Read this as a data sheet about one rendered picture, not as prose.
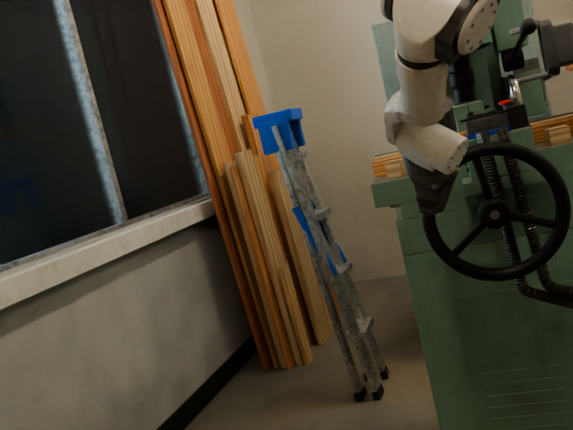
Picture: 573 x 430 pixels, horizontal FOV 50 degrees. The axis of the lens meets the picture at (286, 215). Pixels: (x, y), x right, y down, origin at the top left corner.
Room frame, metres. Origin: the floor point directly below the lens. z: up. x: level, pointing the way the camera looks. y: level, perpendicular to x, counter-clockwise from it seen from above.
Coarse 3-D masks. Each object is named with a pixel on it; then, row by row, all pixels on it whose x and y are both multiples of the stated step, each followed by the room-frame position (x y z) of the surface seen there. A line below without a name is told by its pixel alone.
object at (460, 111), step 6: (468, 102) 1.63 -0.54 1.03; (474, 102) 1.50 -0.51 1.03; (480, 102) 1.50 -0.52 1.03; (456, 108) 1.52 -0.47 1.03; (462, 108) 1.51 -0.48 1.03; (468, 108) 1.51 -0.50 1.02; (474, 108) 1.50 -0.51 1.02; (480, 108) 1.50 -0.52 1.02; (456, 114) 1.52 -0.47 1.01; (462, 114) 1.51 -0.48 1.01; (456, 120) 1.52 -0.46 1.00; (462, 126) 1.51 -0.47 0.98
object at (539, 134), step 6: (564, 120) 1.49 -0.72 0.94; (570, 120) 1.48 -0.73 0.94; (540, 126) 1.50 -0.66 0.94; (546, 126) 1.50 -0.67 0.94; (552, 126) 1.50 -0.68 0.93; (570, 126) 1.48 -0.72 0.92; (534, 132) 1.51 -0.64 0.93; (540, 132) 1.50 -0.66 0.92; (570, 132) 1.48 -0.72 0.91; (534, 138) 1.51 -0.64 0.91; (540, 138) 1.50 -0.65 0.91; (546, 138) 1.50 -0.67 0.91; (372, 162) 1.62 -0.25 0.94; (378, 162) 1.62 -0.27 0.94; (384, 162) 1.61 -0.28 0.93; (378, 168) 1.62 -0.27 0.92; (384, 168) 1.61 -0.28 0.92; (378, 174) 1.62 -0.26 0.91; (384, 174) 1.61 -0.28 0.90
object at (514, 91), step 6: (510, 78) 1.61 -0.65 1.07; (516, 78) 1.61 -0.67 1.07; (510, 84) 1.60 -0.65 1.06; (516, 84) 1.60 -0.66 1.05; (510, 90) 1.60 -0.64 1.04; (516, 90) 1.59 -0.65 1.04; (510, 96) 1.60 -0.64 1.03; (516, 96) 1.59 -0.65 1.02; (516, 102) 1.59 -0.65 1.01; (522, 102) 1.59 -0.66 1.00
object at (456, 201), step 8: (568, 176) 1.35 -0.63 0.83; (536, 184) 1.37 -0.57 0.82; (544, 184) 1.36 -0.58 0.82; (568, 184) 1.35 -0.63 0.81; (504, 192) 1.39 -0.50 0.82; (512, 192) 1.38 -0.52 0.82; (528, 192) 1.37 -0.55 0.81; (536, 192) 1.37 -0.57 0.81; (544, 192) 1.36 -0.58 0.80; (448, 200) 1.42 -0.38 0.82; (456, 200) 1.42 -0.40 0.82; (464, 200) 1.41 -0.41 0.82; (472, 200) 1.41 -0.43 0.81; (408, 208) 1.45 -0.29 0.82; (416, 208) 1.44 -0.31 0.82; (448, 208) 1.42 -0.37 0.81; (456, 208) 1.42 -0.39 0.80; (408, 216) 1.45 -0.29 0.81; (416, 216) 1.45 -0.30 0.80
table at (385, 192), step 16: (544, 144) 1.44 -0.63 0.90; (560, 144) 1.36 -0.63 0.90; (560, 160) 1.35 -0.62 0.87; (384, 176) 1.59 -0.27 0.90; (464, 176) 1.41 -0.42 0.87; (528, 176) 1.28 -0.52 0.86; (384, 192) 1.46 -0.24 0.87; (400, 192) 1.45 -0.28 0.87; (464, 192) 1.32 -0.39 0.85; (480, 192) 1.31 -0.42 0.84
